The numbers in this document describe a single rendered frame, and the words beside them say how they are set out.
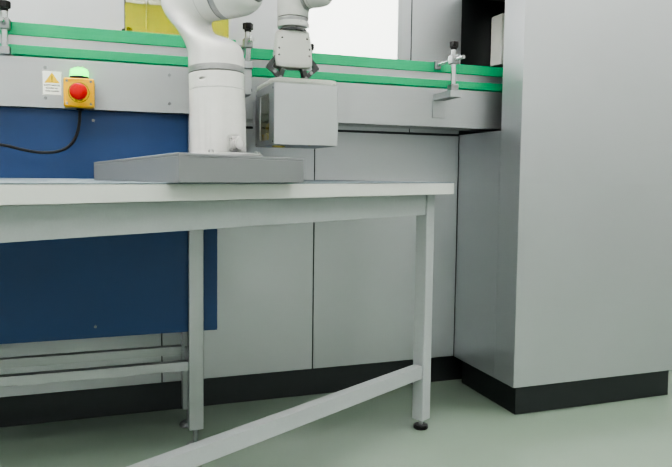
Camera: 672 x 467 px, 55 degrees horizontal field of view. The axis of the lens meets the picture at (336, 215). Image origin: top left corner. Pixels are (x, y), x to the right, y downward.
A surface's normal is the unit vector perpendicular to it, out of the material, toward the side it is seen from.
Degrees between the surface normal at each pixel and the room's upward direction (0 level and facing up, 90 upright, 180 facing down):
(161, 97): 90
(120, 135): 90
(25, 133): 90
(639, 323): 90
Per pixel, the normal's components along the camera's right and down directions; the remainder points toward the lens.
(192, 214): 0.74, 0.05
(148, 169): -0.68, 0.04
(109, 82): 0.33, 0.07
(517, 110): -0.94, 0.01
